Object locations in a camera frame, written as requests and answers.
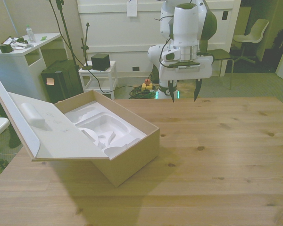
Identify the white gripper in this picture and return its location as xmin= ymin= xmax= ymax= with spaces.
xmin=159 ymin=54 xmax=213 ymax=103

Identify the brown cardboard box with lid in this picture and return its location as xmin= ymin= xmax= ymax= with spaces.
xmin=0 ymin=81 xmax=160 ymax=188

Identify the yellow emergency stop button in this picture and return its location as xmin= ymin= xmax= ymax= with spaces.
xmin=141 ymin=79 xmax=154 ymax=92

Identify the dark chair with metal legs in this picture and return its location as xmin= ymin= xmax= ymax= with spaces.
xmin=199 ymin=40 xmax=235 ymax=90

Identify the white side table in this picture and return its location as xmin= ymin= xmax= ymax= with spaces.
xmin=78 ymin=60 xmax=119 ymax=100

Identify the white moulded foam insert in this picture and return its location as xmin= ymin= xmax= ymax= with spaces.
xmin=65 ymin=100 xmax=147 ymax=161

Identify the black cube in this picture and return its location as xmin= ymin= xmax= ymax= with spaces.
xmin=91 ymin=53 xmax=110 ymax=71

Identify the white swivel chair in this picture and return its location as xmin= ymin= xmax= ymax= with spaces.
xmin=233 ymin=18 xmax=270 ymax=64

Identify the white paper sheet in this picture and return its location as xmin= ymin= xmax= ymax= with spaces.
xmin=126 ymin=0 xmax=138 ymax=17

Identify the small black mic stand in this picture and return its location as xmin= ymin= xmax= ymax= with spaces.
xmin=81 ymin=22 xmax=94 ymax=71

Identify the black case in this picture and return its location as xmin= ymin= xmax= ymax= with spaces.
xmin=40 ymin=60 xmax=83 ymax=104

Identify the black tripod stand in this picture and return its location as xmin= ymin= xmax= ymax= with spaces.
xmin=48 ymin=0 xmax=84 ymax=95

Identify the white foam pad block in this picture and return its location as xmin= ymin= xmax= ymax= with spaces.
xmin=20 ymin=102 xmax=46 ymax=128

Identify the clear plastic bottle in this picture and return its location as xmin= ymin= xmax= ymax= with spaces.
xmin=25 ymin=24 xmax=36 ymax=44

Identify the small white device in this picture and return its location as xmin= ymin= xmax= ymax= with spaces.
xmin=11 ymin=41 xmax=29 ymax=50

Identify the white cabinet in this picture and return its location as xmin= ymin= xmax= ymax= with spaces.
xmin=0 ymin=32 xmax=69 ymax=103

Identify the grey wrist camera bar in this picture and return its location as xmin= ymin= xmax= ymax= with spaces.
xmin=176 ymin=66 xmax=201 ymax=72

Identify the coiled cable bundle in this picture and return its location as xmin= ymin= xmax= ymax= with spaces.
xmin=128 ymin=86 xmax=160 ymax=99

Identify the black floor cable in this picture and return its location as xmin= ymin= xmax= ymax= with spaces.
xmin=74 ymin=56 xmax=142 ymax=94

